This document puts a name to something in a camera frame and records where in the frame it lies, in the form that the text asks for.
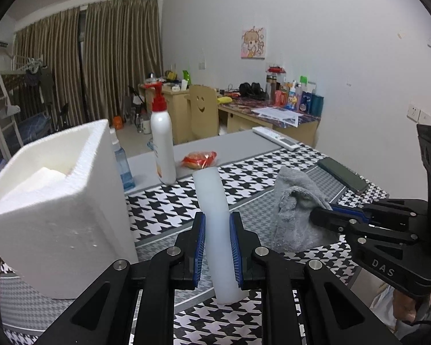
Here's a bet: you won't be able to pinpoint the white pump lotion bottle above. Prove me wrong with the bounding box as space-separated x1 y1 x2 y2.
145 82 176 185

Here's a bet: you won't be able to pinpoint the houndstooth table mat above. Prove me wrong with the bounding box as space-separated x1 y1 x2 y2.
0 144 387 344

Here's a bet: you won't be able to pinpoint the grey cloth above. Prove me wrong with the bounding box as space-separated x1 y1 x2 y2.
271 166 339 253

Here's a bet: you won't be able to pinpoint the black phone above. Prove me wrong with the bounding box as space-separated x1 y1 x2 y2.
317 157 368 195

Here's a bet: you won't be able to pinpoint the red packaged bread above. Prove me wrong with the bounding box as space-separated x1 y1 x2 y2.
181 151 217 170

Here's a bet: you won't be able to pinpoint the white styrofoam box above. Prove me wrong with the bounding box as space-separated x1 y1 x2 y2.
0 120 138 299

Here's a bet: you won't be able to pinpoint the blue spray bottle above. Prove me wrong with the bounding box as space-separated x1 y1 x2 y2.
109 128 135 191

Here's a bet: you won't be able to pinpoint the anime girl wall poster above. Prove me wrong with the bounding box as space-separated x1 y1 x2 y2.
240 26 266 59

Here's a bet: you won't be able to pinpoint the white papers on desk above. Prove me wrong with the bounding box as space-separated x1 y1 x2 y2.
251 107 300 127

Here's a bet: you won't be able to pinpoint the orange floor container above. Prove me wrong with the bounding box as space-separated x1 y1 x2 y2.
113 115 124 130

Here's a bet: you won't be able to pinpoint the white remote control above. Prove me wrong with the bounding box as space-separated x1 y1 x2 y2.
252 126 299 151

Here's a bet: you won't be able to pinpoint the wall power socket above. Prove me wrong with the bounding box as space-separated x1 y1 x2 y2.
406 103 431 125

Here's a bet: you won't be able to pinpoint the white foam strip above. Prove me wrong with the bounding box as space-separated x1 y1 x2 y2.
193 167 247 305

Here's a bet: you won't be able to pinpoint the light wooden desk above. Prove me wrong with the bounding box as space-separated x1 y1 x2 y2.
139 83 321 148

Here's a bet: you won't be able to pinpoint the wooden smiley chair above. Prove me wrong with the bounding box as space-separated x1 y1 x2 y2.
189 85 219 139

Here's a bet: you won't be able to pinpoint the metal bunk bed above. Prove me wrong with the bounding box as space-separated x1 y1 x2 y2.
0 41 53 160

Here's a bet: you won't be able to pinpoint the toiletry bottles cluster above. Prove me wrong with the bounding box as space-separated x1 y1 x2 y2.
265 65 324 118

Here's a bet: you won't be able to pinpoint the white air conditioner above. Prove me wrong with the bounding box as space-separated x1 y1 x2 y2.
0 14 16 46

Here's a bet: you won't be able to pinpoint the brown curtains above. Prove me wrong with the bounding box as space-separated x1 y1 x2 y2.
14 0 163 125

